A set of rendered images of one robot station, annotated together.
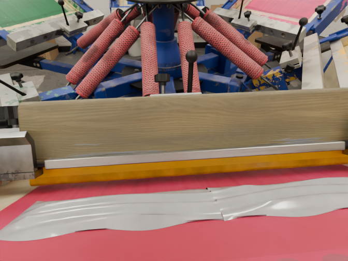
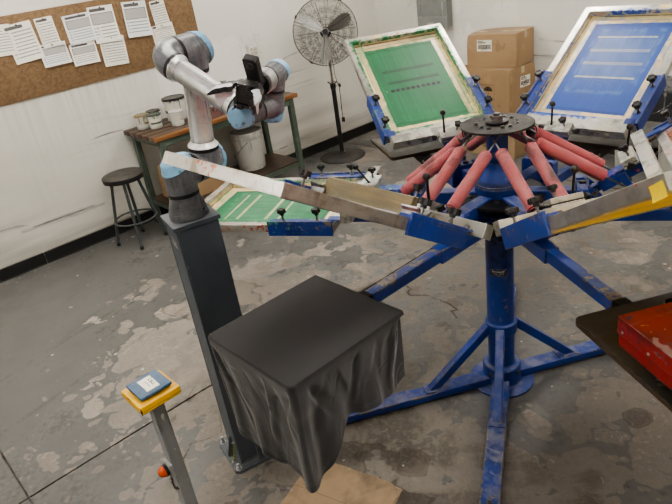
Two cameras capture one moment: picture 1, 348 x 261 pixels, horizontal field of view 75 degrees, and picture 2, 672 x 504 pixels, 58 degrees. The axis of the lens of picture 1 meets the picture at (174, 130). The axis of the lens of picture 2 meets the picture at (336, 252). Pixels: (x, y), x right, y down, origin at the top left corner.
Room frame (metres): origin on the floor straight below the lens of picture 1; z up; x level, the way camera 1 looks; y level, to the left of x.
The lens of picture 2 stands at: (-0.95, -1.54, 2.03)
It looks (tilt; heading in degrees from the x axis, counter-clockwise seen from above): 26 degrees down; 56
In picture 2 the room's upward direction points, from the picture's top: 9 degrees counter-clockwise
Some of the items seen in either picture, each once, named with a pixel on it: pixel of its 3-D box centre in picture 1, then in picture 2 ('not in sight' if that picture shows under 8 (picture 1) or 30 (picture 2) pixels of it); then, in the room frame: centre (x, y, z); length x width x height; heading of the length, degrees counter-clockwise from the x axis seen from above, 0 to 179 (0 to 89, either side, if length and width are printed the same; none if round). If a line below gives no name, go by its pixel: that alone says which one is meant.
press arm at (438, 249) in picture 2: not in sight; (405, 276); (0.37, -0.01, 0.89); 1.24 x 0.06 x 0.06; 5
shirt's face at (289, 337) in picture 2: not in sight; (304, 323); (-0.12, -0.06, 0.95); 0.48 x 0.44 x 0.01; 5
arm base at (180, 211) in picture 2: not in sight; (186, 202); (-0.17, 0.57, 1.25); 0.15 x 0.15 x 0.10
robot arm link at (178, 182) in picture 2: not in sight; (180, 173); (-0.17, 0.57, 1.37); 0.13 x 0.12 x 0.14; 17
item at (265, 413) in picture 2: not in sight; (261, 411); (-0.35, -0.08, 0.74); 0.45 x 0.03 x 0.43; 95
